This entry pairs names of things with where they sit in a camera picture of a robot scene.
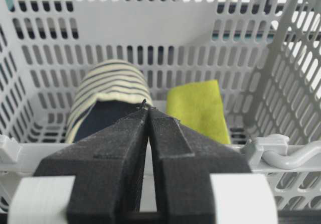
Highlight grey basket handle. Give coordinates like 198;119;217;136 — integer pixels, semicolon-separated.
241;0;320;172

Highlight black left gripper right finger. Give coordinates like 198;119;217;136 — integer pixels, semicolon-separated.
148;108;251;223

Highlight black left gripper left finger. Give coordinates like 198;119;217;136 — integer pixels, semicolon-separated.
34;108;148;223

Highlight striped cream navy cloth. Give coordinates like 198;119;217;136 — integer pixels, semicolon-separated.
65;59;153;143

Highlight yellow-green cloth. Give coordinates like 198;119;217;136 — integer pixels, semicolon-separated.
166;80;231;144

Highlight grey plastic shopping basket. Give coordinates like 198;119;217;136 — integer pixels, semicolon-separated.
0;0;321;213

